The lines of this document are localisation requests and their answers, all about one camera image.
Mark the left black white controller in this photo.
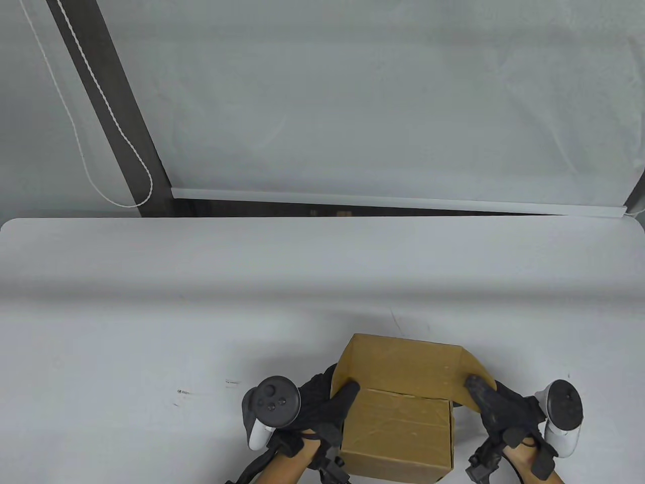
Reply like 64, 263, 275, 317
242, 376, 302, 450

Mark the person's right hand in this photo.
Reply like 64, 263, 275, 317
465, 374, 555, 454

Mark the dark grey window post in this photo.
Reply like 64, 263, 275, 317
45, 0, 175, 218

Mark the brown cardboard mailer box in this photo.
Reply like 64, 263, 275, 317
330, 333, 497, 482

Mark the person's right forearm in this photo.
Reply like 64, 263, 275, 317
499, 444, 566, 484

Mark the right black white controller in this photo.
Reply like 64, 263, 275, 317
534, 380, 584, 458

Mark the person's left forearm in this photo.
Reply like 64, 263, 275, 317
247, 439, 321, 484

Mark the narrow white roller blind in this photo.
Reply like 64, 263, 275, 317
0, 0, 133, 218

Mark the white beaded blind cord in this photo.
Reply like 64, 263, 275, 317
18, 0, 153, 208

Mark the white blind bottom rail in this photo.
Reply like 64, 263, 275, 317
171, 188, 628, 221

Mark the wide white roller blind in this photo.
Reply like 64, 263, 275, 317
93, 0, 645, 205

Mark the black white controller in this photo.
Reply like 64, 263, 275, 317
534, 380, 584, 458
242, 376, 302, 450

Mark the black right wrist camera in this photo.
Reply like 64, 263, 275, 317
466, 450, 505, 484

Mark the person's left hand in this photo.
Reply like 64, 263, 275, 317
272, 366, 361, 454

